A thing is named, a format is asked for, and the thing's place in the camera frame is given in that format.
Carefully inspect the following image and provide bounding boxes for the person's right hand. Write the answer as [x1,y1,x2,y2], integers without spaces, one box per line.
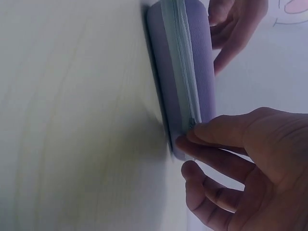
[175,106,308,231]

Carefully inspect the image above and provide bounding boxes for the purple zippered case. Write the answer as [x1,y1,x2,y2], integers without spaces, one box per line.
[146,0,217,161]

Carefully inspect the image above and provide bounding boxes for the person's left hand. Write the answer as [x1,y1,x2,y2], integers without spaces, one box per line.
[207,0,269,77]

